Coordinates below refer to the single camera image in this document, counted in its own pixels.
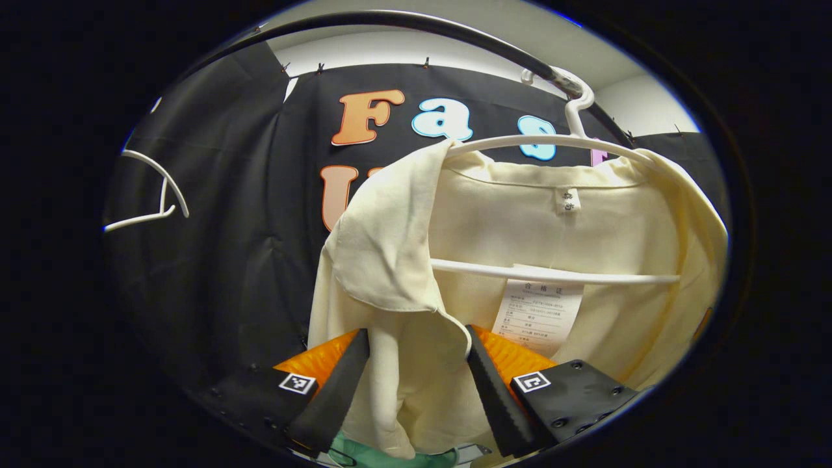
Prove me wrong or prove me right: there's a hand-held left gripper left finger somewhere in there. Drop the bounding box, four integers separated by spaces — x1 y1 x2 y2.
198 328 371 456

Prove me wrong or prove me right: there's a cream collared shirt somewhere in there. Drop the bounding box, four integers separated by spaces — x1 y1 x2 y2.
307 138 729 461

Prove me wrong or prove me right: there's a black clothes rail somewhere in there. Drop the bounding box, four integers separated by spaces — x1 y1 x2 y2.
175 10 636 149

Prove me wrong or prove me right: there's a green laundry hamper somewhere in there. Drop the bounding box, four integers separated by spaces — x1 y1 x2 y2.
328 434 459 468

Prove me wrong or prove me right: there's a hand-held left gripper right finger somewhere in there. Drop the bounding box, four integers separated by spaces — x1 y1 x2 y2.
465 324 651 459

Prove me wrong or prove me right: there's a white plastic hanger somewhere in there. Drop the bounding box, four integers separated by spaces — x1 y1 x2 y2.
430 65 681 287
103 96 190 233

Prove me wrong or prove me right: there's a black backdrop cloth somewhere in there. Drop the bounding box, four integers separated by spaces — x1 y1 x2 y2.
104 39 725 391

